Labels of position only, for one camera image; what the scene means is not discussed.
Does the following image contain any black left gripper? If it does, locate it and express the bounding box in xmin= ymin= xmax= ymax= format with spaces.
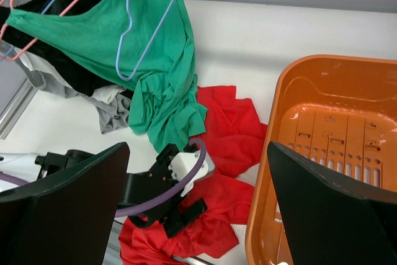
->
xmin=117 ymin=143 xmax=207 ymax=238

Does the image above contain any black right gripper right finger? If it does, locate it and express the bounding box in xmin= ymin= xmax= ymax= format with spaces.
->
xmin=267 ymin=141 xmax=396 ymax=264

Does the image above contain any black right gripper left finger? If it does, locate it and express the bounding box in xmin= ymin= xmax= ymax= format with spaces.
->
xmin=1 ymin=142 xmax=130 ymax=264

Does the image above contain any red tank top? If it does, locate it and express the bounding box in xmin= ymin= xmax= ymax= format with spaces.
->
xmin=118 ymin=86 xmax=267 ymax=264

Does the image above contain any white tank top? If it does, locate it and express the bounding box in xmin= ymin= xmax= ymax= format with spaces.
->
xmin=19 ymin=53 xmax=126 ymax=104

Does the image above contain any green tank top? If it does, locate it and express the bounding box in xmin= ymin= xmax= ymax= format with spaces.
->
xmin=6 ymin=0 xmax=207 ymax=151

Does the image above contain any black tank top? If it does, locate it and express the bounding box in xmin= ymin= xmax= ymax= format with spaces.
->
xmin=0 ymin=0 xmax=134 ymax=97

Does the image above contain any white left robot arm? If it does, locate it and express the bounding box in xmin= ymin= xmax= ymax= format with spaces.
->
xmin=1 ymin=144 xmax=215 ymax=238

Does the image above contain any grey tank top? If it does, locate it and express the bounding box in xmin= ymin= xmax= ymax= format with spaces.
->
xmin=1 ymin=0 xmax=133 ymax=134

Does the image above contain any orange plastic laundry basket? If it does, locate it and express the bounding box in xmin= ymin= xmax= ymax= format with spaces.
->
xmin=245 ymin=55 xmax=396 ymax=264

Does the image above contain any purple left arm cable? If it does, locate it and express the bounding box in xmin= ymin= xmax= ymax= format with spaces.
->
xmin=0 ymin=139 xmax=207 ymax=218

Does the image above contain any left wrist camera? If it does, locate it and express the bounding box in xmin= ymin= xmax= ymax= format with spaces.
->
xmin=168 ymin=150 xmax=215 ymax=197

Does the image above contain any aluminium table edge rail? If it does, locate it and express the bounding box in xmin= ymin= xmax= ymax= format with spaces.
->
xmin=1 ymin=79 xmax=36 ymax=140

